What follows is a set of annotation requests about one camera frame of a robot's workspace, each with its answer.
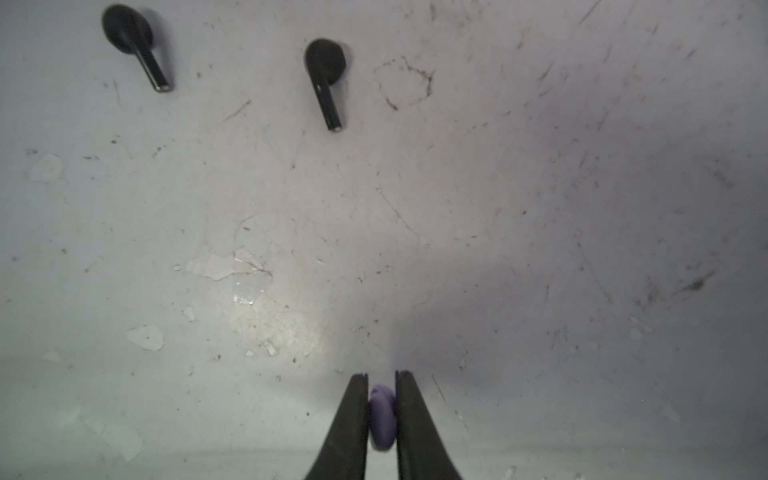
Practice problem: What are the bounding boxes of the black earbud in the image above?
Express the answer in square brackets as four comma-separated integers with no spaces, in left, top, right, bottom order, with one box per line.
[101,4,171,93]
[304,38,347,132]

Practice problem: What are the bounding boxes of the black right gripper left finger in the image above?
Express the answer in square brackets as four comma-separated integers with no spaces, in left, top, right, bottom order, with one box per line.
[305,373,369,480]

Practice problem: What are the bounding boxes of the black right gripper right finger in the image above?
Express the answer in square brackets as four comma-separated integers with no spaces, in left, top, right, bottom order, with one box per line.
[395,370,462,480]

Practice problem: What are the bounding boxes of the purple earbud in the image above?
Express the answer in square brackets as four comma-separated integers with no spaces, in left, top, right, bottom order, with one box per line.
[368,384,397,451]

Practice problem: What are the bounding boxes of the black earbud right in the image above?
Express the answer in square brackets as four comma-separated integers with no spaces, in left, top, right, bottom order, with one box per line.
[304,38,347,132]

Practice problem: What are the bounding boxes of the black earbud left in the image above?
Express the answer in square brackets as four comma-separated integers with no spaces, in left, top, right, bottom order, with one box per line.
[101,4,171,93]

